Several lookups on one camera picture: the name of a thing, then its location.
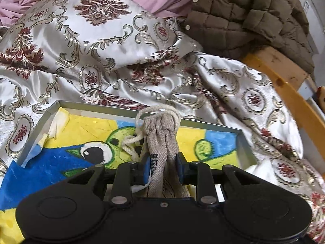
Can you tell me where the floral satin bedspread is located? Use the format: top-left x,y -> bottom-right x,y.
1,50 -> 324,243

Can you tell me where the grey tray with painting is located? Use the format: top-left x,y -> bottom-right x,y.
1,101 -> 257,243

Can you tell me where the floral satin pillow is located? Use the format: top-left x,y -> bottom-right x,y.
1,0 -> 202,80

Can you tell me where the brown quilted jacket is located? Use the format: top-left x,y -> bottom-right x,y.
179,0 -> 315,77

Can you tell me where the beige drawstring pouch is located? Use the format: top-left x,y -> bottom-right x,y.
121,104 -> 190,198

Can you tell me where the wooden bed frame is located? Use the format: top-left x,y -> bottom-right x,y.
241,46 -> 324,176

